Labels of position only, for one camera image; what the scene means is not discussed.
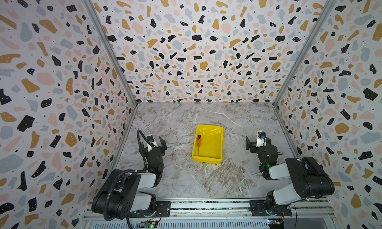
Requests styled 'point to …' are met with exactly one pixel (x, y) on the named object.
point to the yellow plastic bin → (211, 149)
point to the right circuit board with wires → (274, 224)
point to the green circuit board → (147, 224)
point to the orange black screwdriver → (199, 139)
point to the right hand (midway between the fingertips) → (256, 136)
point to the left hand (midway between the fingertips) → (153, 140)
